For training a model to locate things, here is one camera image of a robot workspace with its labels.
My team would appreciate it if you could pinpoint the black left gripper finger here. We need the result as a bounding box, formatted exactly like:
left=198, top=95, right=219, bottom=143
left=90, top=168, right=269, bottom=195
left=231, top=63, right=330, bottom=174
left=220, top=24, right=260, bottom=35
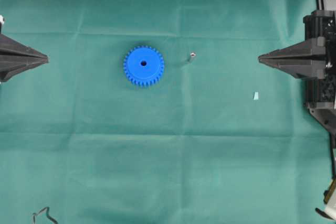
left=1, top=55, right=48, bottom=82
left=1, top=34, right=48, bottom=60

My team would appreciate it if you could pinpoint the white black object bottom right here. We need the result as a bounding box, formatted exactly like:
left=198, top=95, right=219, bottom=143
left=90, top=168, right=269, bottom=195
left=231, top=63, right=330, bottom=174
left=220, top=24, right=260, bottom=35
left=315, top=207, right=335, bottom=221

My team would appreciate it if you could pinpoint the small silver metal shaft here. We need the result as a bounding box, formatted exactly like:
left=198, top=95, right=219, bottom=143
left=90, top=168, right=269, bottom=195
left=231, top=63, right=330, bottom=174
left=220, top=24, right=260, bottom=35
left=187, top=52, right=196, bottom=63

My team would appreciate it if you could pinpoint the blue plastic gear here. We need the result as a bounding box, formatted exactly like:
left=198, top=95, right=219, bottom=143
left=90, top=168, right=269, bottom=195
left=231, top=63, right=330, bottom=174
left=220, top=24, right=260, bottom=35
left=123, top=46, right=164, bottom=87

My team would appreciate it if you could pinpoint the black cable bottom left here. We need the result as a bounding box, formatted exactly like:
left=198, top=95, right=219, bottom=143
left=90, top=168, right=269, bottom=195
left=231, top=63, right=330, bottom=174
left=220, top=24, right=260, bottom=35
left=32, top=206, right=59, bottom=224

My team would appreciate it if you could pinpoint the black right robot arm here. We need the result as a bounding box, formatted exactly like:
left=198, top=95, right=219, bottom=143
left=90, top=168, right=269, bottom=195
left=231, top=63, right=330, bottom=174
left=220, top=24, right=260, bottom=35
left=258, top=0, right=335, bottom=110

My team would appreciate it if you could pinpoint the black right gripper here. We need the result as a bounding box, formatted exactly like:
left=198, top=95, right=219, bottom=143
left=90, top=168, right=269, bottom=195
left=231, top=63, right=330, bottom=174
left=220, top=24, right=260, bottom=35
left=258, top=10, right=335, bottom=103

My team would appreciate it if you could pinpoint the green cloth mat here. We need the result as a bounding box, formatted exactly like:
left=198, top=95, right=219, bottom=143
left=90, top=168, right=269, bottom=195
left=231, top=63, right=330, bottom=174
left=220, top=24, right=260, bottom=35
left=1, top=0, right=331, bottom=223

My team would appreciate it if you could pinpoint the small pale tape scrap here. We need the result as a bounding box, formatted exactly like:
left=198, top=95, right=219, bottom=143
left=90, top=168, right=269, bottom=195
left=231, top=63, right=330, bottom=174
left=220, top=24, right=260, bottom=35
left=253, top=92, right=259, bottom=101

